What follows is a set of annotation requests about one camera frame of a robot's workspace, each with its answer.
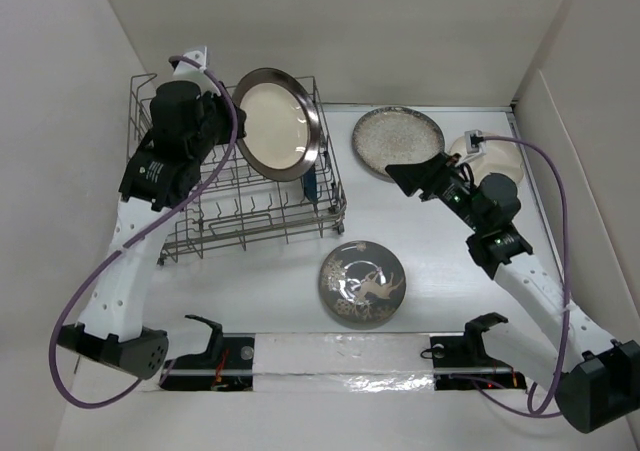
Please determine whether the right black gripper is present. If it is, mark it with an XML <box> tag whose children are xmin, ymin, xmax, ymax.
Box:
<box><xmin>385</xmin><ymin>151</ymin><xmax>485</xmax><ymax>233</ymax></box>

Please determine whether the cream plate brown rim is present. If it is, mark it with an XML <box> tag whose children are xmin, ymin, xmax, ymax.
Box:
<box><xmin>232</xmin><ymin>67</ymin><xmax>322</xmax><ymax>182</ymax></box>

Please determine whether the blue leaf shaped plate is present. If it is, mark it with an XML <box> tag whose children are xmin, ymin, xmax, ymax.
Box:
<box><xmin>301</xmin><ymin>166</ymin><xmax>318</xmax><ymax>205</ymax></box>

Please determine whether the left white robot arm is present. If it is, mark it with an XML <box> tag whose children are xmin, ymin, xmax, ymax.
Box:
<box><xmin>49</xmin><ymin>80</ymin><xmax>244</xmax><ymax>381</ymax></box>

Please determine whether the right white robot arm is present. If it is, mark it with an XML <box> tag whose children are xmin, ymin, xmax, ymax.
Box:
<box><xmin>386</xmin><ymin>153</ymin><xmax>639</xmax><ymax>433</ymax></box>

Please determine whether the cream divided dish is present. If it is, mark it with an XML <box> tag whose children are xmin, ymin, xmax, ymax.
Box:
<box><xmin>448</xmin><ymin>137</ymin><xmax>524</xmax><ymax>185</ymax></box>

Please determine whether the speckled round plate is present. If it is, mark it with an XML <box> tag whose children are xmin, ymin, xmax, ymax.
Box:
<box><xmin>351</xmin><ymin>106</ymin><xmax>445</xmax><ymax>182</ymax></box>

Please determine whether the grey deer pattern plate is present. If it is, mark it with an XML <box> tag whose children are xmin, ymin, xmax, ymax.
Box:
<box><xmin>318</xmin><ymin>240</ymin><xmax>407</xmax><ymax>328</ymax></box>

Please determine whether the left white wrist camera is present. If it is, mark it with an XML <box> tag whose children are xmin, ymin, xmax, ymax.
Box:
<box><xmin>170</xmin><ymin>45</ymin><xmax>210</xmax><ymax>88</ymax></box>

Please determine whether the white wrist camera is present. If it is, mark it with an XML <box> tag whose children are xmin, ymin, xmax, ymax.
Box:
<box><xmin>170</xmin><ymin>45</ymin><xmax>210</xmax><ymax>88</ymax></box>
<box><xmin>464</xmin><ymin>130</ymin><xmax>486</xmax><ymax>160</ymax></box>

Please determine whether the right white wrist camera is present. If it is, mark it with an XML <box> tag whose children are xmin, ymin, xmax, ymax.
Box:
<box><xmin>464</xmin><ymin>130</ymin><xmax>486</xmax><ymax>160</ymax></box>

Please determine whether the grey wire dish rack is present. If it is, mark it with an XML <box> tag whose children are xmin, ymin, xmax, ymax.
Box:
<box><xmin>157</xmin><ymin>75</ymin><xmax>347</xmax><ymax>266</ymax></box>

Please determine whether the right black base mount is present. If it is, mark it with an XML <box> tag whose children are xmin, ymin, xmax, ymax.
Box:
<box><xmin>420</xmin><ymin>312</ymin><xmax>527</xmax><ymax>391</ymax></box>

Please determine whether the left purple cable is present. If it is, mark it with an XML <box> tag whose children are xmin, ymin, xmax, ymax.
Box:
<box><xmin>48</xmin><ymin>55</ymin><xmax>241</xmax><ymax>412</ymax></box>

